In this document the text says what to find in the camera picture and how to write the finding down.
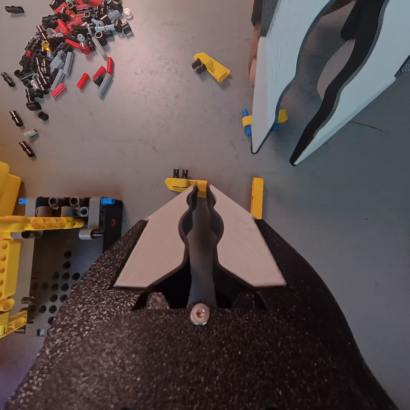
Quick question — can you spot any pile of small lego connectors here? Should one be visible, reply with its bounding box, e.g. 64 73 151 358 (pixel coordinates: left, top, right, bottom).
0 0 133 157

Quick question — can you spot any yellow lego beam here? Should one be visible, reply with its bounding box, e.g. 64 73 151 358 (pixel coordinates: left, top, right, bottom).
242 109 288 138
251 177 264 220

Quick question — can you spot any yellow curved lego panel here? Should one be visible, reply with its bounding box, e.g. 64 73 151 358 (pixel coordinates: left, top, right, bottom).
192 52 231 83
165 177 209 197

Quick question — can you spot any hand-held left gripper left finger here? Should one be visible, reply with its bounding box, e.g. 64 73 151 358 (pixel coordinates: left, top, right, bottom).
114 185 197 290

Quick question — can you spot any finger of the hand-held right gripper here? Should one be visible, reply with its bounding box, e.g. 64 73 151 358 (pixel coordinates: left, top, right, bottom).
289 0 410 166
251 0 340 155

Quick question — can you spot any black and yellow lego assembly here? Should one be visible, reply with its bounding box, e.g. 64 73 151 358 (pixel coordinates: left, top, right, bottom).
0 162 124 338

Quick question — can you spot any person's right hand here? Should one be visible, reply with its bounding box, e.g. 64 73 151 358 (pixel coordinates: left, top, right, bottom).
248 27 261 87

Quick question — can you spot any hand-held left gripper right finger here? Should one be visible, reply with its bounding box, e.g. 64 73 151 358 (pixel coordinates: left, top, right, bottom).
206 185 286 289

